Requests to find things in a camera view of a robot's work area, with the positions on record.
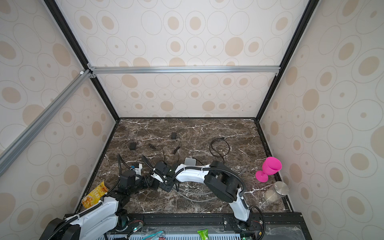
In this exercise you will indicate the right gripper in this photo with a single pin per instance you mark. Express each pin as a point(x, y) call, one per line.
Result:
point(164, 188)

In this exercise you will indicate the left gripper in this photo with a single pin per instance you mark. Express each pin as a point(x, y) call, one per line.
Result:
point(145, 182)

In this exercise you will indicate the black power adapter with cable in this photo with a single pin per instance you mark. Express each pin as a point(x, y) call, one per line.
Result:
point(134, 146)

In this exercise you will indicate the black network switch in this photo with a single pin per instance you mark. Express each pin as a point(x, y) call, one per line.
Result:
point(153, 184)

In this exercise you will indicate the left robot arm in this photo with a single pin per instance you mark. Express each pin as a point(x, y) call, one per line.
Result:
point(105, 215)

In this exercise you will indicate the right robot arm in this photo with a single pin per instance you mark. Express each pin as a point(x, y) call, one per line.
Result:
point(224, 183)

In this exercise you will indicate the white router box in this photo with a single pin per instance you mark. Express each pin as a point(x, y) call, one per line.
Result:
point(190, 162)

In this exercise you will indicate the yellow snack bag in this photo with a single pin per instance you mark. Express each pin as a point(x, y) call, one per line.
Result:
point(94, 196)

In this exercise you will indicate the teal patterned item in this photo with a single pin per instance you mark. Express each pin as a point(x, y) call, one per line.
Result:
point(160, 235)

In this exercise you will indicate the green tube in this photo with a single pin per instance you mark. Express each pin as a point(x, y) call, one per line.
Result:
point(204, 234)

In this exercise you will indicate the pink plastic goblet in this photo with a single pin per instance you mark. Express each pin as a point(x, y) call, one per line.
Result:
point(270, 167)

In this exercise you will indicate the glass jar metal lid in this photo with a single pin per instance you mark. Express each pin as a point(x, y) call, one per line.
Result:
point(277, 191)

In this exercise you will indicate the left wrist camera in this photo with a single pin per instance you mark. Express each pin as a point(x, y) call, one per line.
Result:
point(137, 167)

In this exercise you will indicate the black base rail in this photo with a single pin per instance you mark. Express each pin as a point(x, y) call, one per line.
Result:
point(225, 221)

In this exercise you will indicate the diagonal aluminium rail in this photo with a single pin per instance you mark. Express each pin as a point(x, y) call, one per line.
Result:
point(25, 138)

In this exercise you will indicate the horizontal aluminium rail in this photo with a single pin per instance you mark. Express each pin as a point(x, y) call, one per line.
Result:
point(185, 70)

